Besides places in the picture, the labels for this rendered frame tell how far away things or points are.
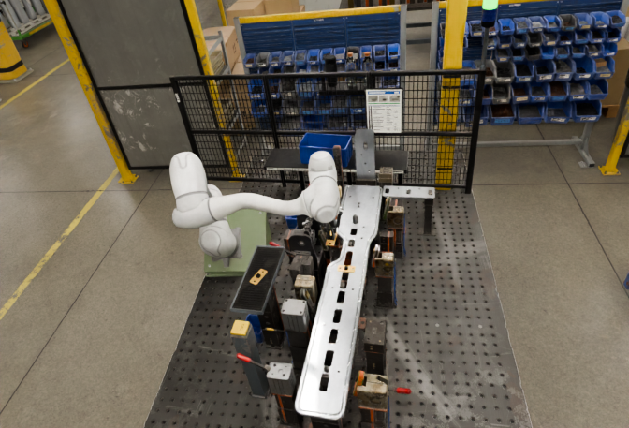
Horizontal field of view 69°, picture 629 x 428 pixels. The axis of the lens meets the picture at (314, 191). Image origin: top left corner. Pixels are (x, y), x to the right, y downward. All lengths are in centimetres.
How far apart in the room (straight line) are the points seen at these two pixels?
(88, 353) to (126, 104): 226
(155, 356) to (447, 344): 198
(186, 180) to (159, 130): 281
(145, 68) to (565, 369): 391
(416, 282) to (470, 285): 27
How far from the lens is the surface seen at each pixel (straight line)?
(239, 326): 187
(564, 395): 315
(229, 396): 226
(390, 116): 282
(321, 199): 158
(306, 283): 205
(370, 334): 193
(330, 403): 182
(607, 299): 369
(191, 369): 239
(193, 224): 190
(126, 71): 454
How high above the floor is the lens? 260
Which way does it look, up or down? 37 degrees down
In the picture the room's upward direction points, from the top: 8 degrees counter-clockwise
